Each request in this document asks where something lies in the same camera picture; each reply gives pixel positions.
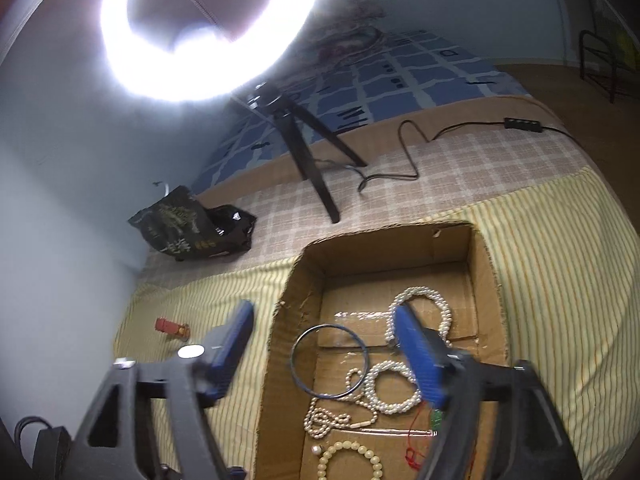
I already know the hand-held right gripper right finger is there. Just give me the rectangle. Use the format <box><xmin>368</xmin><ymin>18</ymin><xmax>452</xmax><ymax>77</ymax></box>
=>
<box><xmin>392</xmin><ymin>305</ymin><xmax>586</xmax><ymax>480</ymax></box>

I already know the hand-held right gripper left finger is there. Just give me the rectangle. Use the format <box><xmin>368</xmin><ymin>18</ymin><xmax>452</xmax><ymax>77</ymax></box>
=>
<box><xmin>70</xmin><ymin>300</ymin><xmax>256</xmax><ymax>480</ymax></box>

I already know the large white bead necklace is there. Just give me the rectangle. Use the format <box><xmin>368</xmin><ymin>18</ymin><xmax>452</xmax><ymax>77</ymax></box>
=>
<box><xmin>362</xmin><ymin>286</ymin><xmax>454</xmax><ymax>416</ymax></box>

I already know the black bangle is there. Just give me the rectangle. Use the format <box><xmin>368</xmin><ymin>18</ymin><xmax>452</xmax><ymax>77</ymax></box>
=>
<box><xmin>290</xmin><ymin>324</ymin><xmax>371</xmax><ymax>401</ymax></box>

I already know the green pendant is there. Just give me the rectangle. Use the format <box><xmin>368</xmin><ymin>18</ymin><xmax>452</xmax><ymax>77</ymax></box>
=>
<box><xmin>405</xmin><ymin>407</ymin><xmax>444</xmax><ymax>471</ymax></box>

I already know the brown cardboard box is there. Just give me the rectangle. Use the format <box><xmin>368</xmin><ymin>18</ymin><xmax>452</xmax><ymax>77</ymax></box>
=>
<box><xmin>255</xmin><ymin>220</ymin><xmax>511</xmax><ymax>480</ymax></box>

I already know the small pearl necklace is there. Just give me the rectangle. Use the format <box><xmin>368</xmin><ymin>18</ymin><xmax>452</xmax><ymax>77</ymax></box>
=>
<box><xmin>304</xmin><ymin>367</ymin><xmax>381</xmax><ymax>439</ymax></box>

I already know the cream bead bracelet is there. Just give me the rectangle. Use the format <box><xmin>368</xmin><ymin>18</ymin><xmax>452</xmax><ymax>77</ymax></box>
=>
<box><xmin>316</xmin><ymin>440</ymin><xmax>386</xmax><ymax>480</ymax></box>

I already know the black snack bag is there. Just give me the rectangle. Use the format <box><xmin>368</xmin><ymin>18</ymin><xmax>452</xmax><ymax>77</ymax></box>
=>
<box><xmin>127</xmin><ymin>185</ymin><xmax>258</xmax><ymax>263</ymax></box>

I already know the yellow striped sheet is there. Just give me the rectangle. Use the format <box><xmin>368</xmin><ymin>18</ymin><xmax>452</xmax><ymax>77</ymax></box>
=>
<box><xmin>112</xmin><ymin>162</ymin><xmax>640</xmax><ymax>480</ymax></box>

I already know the beige plaid blanket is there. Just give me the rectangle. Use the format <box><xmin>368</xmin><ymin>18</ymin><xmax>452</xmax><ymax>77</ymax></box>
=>
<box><xmin>140</xmin><ymin>100</ymin><xmax>596</xmax><ymax>281</ymax></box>

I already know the black tripod stand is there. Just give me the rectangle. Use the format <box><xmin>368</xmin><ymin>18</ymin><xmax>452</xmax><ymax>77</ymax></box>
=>
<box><xmin>240</xmin><ymin>82</ymin><xmax>368</xmax><ymax>225</ymax></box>

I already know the blue patterned bedsheet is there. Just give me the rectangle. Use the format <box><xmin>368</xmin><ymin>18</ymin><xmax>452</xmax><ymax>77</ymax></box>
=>
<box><xmin>192</xmin><ymin>30</ymin><xmax>531</xmax><ymax>196</ymax></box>

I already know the folded floral quilt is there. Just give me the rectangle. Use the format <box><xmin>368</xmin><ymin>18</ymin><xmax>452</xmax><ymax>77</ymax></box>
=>
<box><xmin>300</xmin><ymin>0</ymin><xmax>396</xmax><ymax>71</ymax></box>

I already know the black shoe rack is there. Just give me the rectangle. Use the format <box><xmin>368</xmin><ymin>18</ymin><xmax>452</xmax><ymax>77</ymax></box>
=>
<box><xmin>577</xmin><ymin>30</ymin><xmax>634</xmax><ymax>106</ymax></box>

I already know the black power cable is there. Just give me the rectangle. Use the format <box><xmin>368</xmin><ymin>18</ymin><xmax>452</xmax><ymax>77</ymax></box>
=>
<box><xmin>315</xmin><ymin>120</ymin><xmax>586</xmax><ymax>194</ymax></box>

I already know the black inline cable controller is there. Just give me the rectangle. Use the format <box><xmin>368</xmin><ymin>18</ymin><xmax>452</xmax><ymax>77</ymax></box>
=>
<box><xmin>502</xmin><ymin>117</ymin><xmax>549</xmax><ymax>134</ymax></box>

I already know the white ring light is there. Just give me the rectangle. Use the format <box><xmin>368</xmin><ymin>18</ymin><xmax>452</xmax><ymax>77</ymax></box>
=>
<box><xmin>100</xmin><ymin>0</ymin><xmax>321</xmax><ymax>106</ymax></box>

